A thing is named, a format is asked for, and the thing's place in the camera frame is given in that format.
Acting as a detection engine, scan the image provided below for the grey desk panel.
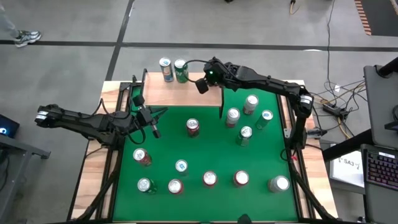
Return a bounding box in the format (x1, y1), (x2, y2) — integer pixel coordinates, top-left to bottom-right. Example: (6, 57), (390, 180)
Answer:
(363, 64), (398, 149)

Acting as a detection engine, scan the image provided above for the green Sprite can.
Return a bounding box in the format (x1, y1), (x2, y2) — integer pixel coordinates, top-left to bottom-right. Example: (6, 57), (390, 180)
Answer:
(137, 177), (158, 195)
(236, 126), (253, 147)
(173, 58), (190, 84)

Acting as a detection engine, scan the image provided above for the wooden shelf with black frame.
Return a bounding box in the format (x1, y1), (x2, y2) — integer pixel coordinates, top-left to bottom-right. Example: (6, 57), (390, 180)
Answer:
(136, 67), (224, 119)

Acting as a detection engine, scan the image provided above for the black computer with blue light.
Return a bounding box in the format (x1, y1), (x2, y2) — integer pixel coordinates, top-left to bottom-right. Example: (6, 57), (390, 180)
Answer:
(0, 113), (20, 139)

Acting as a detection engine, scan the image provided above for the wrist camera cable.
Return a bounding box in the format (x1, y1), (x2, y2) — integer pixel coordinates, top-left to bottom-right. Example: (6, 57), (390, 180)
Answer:
(182, 58), (208, 85)
(124, 127), (146, 146)

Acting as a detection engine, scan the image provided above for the white and red can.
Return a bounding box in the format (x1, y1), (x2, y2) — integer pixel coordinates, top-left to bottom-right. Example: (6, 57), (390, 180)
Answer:
(225, 107), (241, 129)
(243, 94), (259, 116)

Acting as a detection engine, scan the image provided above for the slim blue beverage can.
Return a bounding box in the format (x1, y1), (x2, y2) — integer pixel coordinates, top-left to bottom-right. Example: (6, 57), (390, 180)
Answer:
(159, 57), (175, 83)
(175, 159), (189, 175)

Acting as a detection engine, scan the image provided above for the yellow tipped cable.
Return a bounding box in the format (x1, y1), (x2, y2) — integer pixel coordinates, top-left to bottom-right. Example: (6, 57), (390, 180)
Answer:
(289, 0), (301, 16)

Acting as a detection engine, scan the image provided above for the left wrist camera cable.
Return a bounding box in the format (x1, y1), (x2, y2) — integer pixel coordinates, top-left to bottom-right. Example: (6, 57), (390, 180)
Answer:
(124, 127), (146, 146)

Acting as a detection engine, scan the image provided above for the black desk beam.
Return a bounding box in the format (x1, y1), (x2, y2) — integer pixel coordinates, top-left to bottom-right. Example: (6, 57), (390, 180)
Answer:
(322, 128), (374, 162)

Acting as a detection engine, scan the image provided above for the black aluminium table frame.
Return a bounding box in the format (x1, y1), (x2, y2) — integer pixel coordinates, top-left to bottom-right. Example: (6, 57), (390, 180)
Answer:
(67, 74), (338, 224)

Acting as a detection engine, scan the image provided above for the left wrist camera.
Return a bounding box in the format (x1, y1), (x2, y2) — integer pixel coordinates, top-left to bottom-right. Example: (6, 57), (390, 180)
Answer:
(132, 94), (146, 107)

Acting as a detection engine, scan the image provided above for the black cable bundle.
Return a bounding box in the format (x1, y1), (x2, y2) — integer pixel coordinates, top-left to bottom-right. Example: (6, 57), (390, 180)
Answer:
(74, 146), (124, 222)
(284, 149), (338, 222)

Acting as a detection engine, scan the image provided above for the blue silver Red Bull can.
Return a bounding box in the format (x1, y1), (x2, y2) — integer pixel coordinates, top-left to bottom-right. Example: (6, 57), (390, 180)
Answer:
(255, 109), (274, 130)

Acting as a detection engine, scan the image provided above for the white SA3 sign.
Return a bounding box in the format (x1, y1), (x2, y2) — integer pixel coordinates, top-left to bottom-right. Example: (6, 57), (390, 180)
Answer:
(328, 150), (365, 189)

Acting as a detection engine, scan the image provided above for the red Star Wars Coca-Cola can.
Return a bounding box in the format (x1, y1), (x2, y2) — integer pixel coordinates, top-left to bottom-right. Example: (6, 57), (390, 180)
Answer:
(132, 147), (153, 167)
(185, 118), (201, 138)

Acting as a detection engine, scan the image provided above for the black mat with orange stripes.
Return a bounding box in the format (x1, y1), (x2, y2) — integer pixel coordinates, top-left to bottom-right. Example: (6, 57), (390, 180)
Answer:
(353, 0), (398, 37)

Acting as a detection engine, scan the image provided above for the silver beverage can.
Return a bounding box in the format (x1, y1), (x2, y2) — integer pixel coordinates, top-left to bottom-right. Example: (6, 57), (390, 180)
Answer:
(267, 175), (291, 194)

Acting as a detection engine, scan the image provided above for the black power strip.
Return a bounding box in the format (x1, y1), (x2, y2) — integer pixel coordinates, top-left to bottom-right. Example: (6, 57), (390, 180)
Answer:
(322, 103), (349, 119)

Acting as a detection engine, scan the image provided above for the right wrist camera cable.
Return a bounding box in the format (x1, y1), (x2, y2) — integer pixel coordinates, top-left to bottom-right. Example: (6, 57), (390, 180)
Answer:
(182, 58), (208, 85)

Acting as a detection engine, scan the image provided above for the long black floor cable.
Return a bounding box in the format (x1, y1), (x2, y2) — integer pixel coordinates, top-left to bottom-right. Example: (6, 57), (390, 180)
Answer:
(326, 0), (336, 105)

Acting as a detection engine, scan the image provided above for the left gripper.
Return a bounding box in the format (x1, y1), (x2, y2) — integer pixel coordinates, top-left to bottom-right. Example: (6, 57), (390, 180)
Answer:
(136, 105), (169, 139)

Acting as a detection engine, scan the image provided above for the green table mat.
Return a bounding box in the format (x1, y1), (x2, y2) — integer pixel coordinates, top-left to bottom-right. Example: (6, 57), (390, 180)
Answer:
(112, 86), (299, 222)

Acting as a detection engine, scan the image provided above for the person's shoe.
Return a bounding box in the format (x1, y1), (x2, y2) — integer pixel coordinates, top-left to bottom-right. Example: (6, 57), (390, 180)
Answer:
(14, 29), (42, 49)

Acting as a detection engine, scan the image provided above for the grey side table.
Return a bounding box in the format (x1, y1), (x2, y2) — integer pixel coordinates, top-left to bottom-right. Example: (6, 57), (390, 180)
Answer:
(0, 133), (52, 224)

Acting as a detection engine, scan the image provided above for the orange Fanta can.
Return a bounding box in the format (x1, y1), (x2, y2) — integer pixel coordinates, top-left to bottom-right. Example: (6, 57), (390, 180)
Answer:
(233, 169), (250, 188)
(167, 179), (185, 195)
(202, 170), (218, 188)

